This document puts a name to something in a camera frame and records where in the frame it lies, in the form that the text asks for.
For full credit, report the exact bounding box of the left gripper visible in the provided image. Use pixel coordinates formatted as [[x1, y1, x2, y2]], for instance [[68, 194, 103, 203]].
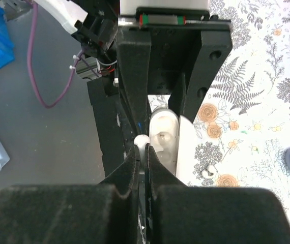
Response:
[[117, 7, 233, 135]]

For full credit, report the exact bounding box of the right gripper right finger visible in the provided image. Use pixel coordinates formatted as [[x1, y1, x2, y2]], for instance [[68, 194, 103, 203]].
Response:
[[144, 145, 290, 243]]

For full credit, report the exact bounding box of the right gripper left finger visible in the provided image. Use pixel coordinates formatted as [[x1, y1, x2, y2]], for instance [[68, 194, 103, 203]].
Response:
[[0, 146, 140, 243]]

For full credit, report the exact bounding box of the white earbud charging case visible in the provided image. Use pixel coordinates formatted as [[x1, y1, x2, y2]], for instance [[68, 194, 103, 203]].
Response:
[[149, 108, 197, 185]]

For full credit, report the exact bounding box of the white earbud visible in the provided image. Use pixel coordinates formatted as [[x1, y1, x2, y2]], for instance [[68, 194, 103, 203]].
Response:
[[134, 135, 150, 174], [201, 165, 217, 179]]

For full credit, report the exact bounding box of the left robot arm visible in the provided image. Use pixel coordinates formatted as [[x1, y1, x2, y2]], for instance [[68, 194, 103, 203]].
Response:
[[34, 1, 233, 134]]

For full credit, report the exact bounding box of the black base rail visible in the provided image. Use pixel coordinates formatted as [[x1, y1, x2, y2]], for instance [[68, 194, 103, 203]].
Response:
[[87, 77, 146, 185]]

